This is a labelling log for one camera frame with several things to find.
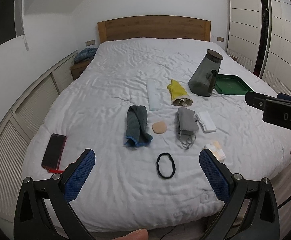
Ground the white wardrobe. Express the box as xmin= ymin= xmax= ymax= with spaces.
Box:
xmin=227 ymin=0 xmax=291 ymax=95

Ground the white bed duvet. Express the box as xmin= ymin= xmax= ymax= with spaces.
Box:
xmin=22 ymin=38 xmax=291 ymax=232

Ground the wooden headboard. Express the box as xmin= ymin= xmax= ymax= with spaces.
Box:
xmin=97 ymin=15 xmax=211 ymax=43

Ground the blue cloth on nightstand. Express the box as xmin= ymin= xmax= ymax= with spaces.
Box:
xmin=74 ymin=48 xmax=98 ymax=64

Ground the dark teal towel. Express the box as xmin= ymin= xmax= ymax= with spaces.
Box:
xmin=125 ymin=105 xmax=153 ymax=147

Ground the yellow sock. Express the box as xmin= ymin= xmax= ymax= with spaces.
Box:
xmin=167 ymin=79 xmax=193 ymax=107

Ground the black smartphone red case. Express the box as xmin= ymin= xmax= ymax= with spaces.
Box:
xmin=41 ymin=133 xmax=67 ymax=173

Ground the dark grey lidded pitcher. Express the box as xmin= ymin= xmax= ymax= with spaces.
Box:
xmin=188 ymin=49 xmax=224 ymax=96

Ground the grey cloth face mask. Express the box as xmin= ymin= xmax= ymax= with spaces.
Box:
xmin=177 ymin=107 xmax=199 ymax=150

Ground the tissue packet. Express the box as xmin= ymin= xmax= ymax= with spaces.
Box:
xmin=205 ymin=141 xmax=226 ymax=163

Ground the white cloth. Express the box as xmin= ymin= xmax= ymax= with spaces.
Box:
xmin=197 ymin=111 xmax=217 ymax=133

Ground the person's left hand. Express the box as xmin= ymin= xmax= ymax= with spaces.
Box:
xmin=114 ymin=229 xmax=149 ymax=240

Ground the radiator cover panel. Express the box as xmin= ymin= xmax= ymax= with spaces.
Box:
xmin=0 ymin=51 xmax=78 ymax=223

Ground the black hair band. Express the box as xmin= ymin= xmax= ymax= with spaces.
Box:
xmin=156 ymin=152 xmax=176 ymax=180

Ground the green tray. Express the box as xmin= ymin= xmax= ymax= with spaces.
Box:
xmin=214 ymin=74 xmax=253 ymax=95

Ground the beige makeup sponge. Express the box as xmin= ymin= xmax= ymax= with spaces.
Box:
xmin=152 ymin=121 xmax=167 ymax=134

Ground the wooden nightstand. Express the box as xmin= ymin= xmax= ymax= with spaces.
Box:
xmin=70 ymin=60 xmax=92 ymax=80

